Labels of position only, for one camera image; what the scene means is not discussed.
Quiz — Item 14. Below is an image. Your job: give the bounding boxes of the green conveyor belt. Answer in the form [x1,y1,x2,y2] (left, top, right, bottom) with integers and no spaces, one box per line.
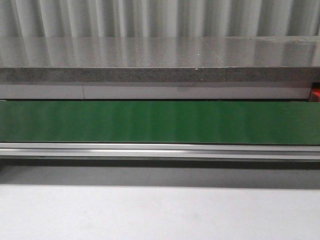
[0,100,320,145]

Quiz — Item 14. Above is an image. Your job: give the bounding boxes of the grey stone counter slab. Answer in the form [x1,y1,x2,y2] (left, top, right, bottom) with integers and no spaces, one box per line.
[0,36,320,101]

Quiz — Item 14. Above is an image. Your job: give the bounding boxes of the red box at right edge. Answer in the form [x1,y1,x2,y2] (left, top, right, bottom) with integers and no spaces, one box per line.
[309,87,320,102]

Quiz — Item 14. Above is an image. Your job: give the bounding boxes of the white pleated curtain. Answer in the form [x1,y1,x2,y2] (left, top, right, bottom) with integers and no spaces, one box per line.
[0,0,320,37]

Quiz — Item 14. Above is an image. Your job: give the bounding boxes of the aluminium conveyor side rail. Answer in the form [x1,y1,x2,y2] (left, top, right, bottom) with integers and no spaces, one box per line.
[0,142,320,162]

